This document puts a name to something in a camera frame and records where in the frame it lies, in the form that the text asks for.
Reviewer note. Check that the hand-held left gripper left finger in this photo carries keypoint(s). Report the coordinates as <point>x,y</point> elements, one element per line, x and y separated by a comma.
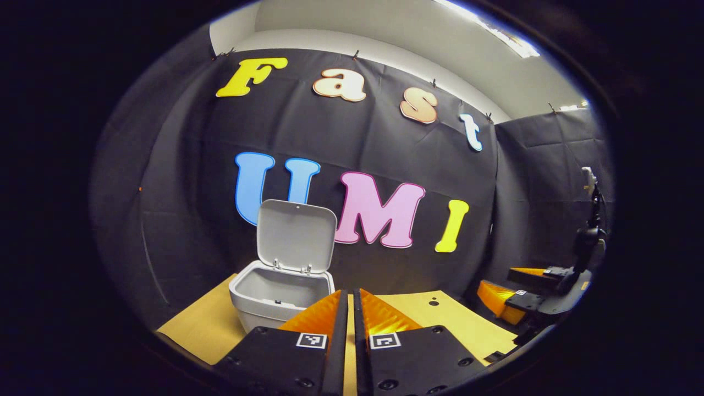
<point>335,352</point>

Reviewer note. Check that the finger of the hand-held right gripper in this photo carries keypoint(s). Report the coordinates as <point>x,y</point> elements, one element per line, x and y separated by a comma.
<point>525,301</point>
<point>536,276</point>

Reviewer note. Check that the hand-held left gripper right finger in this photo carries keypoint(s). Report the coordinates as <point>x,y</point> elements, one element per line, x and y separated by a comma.
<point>360,357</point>

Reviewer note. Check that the white desktop garbage bin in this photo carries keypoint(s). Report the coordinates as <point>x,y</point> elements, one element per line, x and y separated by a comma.
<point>297,236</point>

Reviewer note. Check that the wooden desktop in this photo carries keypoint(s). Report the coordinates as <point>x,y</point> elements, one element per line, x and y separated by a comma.
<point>456,324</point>

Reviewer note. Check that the black backdrop cloth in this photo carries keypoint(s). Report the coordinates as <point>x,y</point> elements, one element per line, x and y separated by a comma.
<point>385,132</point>

